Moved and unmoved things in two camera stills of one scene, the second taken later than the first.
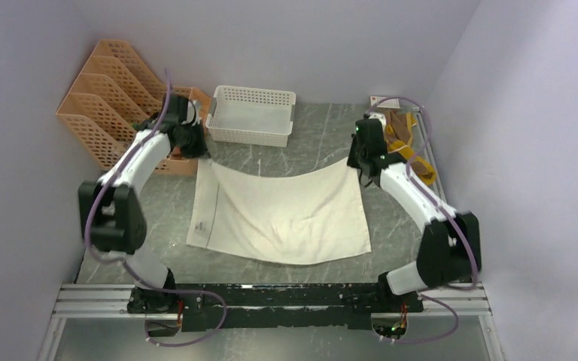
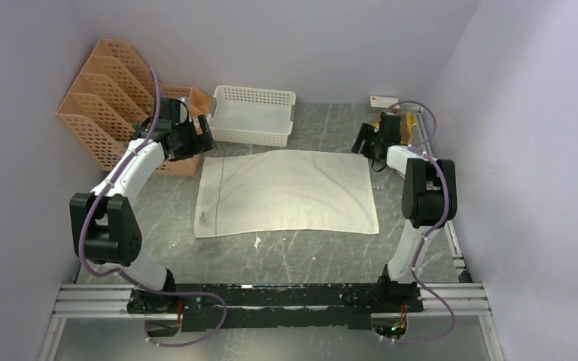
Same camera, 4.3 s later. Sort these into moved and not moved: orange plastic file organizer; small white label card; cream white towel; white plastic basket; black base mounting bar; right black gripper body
Moved: right black gripper body; cream white towel
Not moved: small white label card; orange plastic file organizer; black base mounting bar; white plastic basket
